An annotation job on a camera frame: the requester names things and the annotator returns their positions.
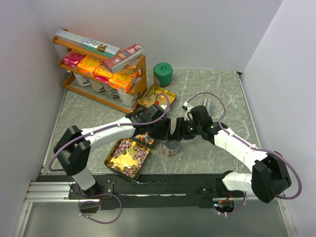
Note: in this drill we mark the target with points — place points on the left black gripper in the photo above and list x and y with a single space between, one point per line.
165 134

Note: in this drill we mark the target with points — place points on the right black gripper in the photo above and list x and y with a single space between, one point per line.
178 135

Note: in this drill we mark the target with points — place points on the tin of round lollipops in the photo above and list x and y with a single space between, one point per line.
145 140

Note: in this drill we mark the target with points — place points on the metal candy scoop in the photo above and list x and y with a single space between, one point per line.
208 105

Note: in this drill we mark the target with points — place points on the clear plastic cup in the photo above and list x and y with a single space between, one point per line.
170 152

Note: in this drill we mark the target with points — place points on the tin of pastel candies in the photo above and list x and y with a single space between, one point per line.
156 93

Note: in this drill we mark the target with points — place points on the clear round lid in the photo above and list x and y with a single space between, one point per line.
172 145

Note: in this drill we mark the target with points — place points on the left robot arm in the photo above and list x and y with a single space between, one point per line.
73 149

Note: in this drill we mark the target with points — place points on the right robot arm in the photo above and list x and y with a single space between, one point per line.
269 176

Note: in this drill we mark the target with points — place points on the tin of swirl lollipops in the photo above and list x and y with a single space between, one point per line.
127 158

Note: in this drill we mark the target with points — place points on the orange wooden shelf rack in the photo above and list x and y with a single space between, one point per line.
94 89

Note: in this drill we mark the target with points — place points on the green covered jar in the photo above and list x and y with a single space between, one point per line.
162 74

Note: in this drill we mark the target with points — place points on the orange snack box right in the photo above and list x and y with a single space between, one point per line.
123 80

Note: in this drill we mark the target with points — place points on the orange snack box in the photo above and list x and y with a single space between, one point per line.
89 64
123 80

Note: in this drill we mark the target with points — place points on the yellow pink snack box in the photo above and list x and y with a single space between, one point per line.
102 74

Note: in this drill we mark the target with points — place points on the red white long box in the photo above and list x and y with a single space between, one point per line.
123 58

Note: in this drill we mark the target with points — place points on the orange snack box left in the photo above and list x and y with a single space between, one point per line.
89 64

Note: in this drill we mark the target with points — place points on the white teal cat box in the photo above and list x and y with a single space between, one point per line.
100 48

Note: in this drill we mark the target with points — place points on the grey long box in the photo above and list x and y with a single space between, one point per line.
70 38

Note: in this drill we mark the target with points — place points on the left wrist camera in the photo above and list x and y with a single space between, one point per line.
165 107

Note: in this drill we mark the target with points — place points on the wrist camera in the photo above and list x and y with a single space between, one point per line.
187 108
165 107

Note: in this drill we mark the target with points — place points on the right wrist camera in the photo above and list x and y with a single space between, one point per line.
187 108

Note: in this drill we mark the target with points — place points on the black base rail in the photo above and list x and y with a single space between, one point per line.
156 190

